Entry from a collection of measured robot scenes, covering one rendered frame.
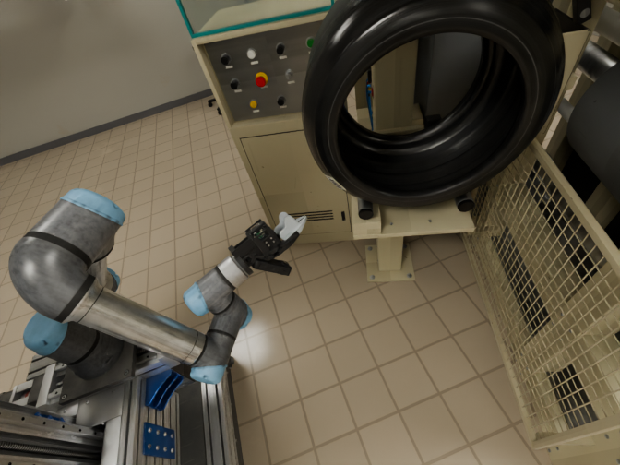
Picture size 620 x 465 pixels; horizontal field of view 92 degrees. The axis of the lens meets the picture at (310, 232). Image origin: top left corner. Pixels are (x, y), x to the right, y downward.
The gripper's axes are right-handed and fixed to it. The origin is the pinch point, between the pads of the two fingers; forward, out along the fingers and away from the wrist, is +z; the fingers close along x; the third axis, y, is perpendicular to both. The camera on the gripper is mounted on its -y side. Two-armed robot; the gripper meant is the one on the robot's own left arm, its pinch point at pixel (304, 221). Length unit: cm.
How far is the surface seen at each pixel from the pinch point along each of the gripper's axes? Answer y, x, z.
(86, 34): 132, 372, -2
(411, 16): 30.9, -23.3, 30.1
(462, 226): -30, -13, 38
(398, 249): -74, 41, 44
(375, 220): -16.0, -0.4, 18.9
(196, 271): -51, 131, -54
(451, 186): -10.4, -17.4, 34.1
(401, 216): -23.2, 1.4, 29.0
